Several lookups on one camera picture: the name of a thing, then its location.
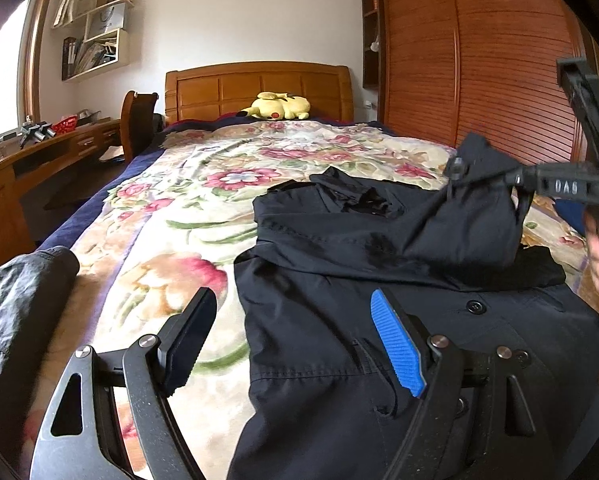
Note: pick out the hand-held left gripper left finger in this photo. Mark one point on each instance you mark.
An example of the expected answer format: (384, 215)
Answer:
(192, 340)

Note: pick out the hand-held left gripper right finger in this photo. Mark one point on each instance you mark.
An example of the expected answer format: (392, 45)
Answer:
(399, 345)

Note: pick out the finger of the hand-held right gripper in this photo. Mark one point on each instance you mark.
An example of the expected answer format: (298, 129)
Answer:
(499, 176)

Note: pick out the black coat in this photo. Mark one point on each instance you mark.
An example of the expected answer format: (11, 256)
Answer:
(329, 310)

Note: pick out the floral blanket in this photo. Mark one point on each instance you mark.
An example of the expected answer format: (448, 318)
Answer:
(179, 240)

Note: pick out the wooden slatted wardrobe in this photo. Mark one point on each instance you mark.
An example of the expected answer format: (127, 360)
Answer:
(479, 60)

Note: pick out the dark grey garment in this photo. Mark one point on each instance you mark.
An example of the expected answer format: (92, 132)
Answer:
(19, 300)

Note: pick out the white paper sheet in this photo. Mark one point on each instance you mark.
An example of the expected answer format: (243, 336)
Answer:
(113, 154)

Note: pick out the wooden chair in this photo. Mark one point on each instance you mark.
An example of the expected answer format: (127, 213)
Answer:
(137, 125)

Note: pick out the yellow plush toy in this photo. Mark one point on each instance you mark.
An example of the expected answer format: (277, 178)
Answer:
(279, 107)

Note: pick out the red basket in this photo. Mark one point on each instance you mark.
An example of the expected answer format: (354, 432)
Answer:
(65, 124)

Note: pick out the wooden bed headboard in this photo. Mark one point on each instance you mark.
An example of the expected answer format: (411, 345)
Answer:
(239, 87)

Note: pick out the black device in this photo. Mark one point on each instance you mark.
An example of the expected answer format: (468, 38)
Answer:
(36, 132)

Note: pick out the dark binders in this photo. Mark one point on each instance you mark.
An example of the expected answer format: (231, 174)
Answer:
(69, 57)

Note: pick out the white paper bag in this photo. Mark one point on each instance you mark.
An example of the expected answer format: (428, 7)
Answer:
(106, 20)

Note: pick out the white wall shelf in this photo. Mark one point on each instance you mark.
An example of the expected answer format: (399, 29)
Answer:
(122, 47)

